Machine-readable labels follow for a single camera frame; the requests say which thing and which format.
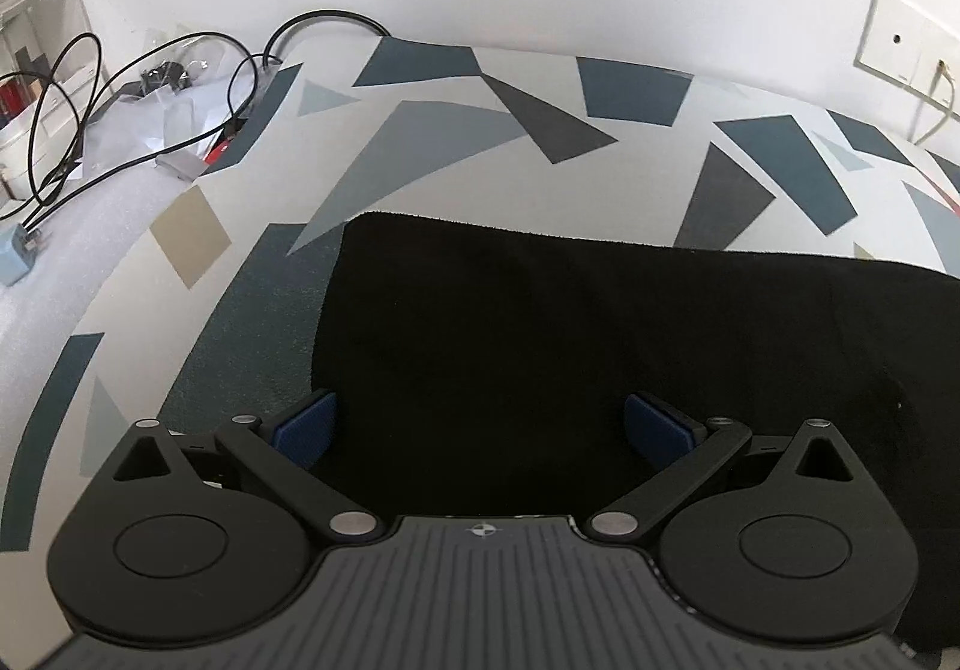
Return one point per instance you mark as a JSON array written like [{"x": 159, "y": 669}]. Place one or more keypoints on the white outlet plate round hole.
[{"x": 896, "y": 36}]

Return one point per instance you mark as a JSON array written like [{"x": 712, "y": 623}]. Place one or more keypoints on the red small item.
[{"x": 221, "y": 151}]

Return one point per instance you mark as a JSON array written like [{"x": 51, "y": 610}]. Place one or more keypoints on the black pants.
[{"x": 562, "y": 340}]

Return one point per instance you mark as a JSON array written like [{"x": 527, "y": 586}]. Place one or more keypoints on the white tub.
[{"x": 22, "y": 153}]

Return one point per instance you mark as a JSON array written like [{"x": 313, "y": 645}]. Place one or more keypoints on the blue grey adapter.
[{"x": 13, "y": 256}]

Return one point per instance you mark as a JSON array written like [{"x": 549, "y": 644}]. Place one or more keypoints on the clear plastic storage box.
[{"x": 60, "y": 10}]

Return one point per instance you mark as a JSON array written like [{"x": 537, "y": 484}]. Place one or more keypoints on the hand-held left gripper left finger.
[{"x": 309, "y": 426}]

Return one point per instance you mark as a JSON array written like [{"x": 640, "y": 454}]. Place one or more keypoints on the geometric print tablecloth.
[{"x": 450, "y": 138}]

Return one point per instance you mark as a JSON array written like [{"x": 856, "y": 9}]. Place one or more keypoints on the white wide socket plate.
[{"x": 946, "y": 70}]

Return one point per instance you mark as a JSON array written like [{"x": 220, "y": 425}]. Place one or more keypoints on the white plug connector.
[{"x": 180, "y": 164}]

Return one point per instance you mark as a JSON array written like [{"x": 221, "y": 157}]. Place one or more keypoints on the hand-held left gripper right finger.
[{"x": 658, "y": 428}]

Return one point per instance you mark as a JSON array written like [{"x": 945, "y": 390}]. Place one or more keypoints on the clear plastic bag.
[{"x": 180, "y": 108}]

